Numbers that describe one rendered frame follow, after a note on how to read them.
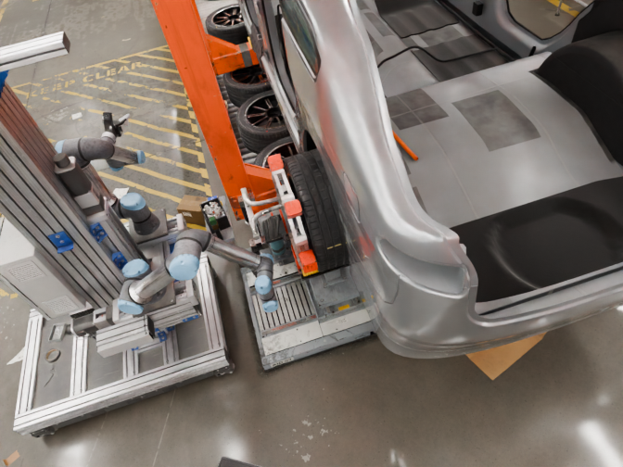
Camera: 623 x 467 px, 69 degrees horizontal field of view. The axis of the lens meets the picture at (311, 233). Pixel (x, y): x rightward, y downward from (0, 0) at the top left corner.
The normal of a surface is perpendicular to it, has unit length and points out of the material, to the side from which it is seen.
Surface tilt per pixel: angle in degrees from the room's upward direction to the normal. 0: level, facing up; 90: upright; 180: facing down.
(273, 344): 0
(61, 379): 0
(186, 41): 90
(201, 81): 90
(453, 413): 0
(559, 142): 22
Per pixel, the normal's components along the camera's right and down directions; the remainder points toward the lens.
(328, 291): -0.13, -0.64
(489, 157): -0.02, -0.33
